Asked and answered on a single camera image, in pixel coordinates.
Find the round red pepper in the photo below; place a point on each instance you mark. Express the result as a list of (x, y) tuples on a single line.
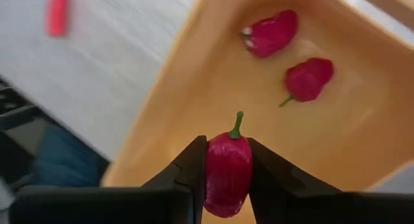
[(271, 34), (228, 172), (309, 80)]

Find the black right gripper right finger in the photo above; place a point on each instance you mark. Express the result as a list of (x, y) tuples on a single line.
[(284, 198)]

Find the blue rounded object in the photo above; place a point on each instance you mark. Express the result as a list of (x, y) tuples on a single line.
[(64, 159)]

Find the yellow plastic basket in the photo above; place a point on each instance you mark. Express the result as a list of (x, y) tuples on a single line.
[(226, 81)]

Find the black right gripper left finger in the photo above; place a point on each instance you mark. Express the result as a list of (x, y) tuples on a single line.
[(181, 191)]

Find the red chili pepper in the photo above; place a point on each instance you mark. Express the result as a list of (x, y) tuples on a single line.
[(58, 13)]

